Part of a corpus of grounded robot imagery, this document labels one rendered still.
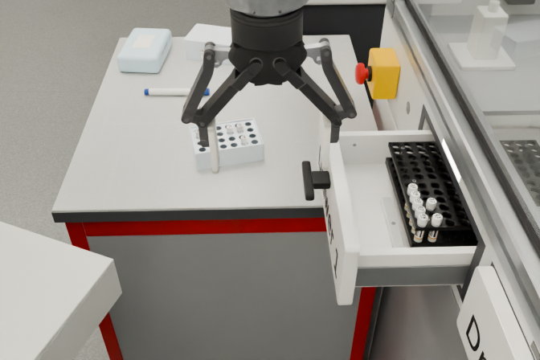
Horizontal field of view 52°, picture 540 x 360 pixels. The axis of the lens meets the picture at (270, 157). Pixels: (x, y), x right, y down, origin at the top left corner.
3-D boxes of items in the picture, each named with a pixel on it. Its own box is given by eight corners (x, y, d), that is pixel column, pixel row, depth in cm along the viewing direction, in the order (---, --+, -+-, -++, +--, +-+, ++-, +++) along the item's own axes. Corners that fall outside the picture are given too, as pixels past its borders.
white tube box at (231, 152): (197, 170, 100) (194, 153, 97) (190, 142, 106) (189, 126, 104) (263, 160, 102) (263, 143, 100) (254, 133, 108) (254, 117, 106)
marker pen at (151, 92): (145, 96, 118) (143, 90, 117) (145, 92, 120) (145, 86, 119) (209, 96, 119) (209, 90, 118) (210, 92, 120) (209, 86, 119)
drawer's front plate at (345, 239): (337, 308, 70) (345, 248, 63) (317, 161, 93) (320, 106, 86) (351, 307, 70) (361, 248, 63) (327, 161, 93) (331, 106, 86)
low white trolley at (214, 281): (125, 427, 140) (50, 210, 92) (157, 243, 188) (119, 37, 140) (356, 422, 141) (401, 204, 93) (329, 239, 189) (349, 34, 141)
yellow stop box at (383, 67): (368, 100, 103) (373, 66, 99) (362, 80, 109) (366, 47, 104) (395, 100, 103) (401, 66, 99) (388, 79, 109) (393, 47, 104)
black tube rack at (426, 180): (407, 261, 74) (415, 227, 69) (382, 174, 87) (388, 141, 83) (574, 258, 74) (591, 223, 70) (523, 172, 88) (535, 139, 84)
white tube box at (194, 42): (185, 59, 131) (182, 38, 128) (198, 42, 138) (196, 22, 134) (236, 66, 129) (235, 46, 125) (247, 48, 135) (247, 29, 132)
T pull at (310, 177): (305, 202, 73) (305, 194, 72) (301, 166, 79) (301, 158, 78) (332, 202, 73) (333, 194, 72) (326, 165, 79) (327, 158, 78)
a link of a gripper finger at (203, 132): (206, 112, 64) (180, 113, 64) (210, 147, 67) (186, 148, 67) (207, 105, 65) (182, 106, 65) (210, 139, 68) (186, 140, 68)
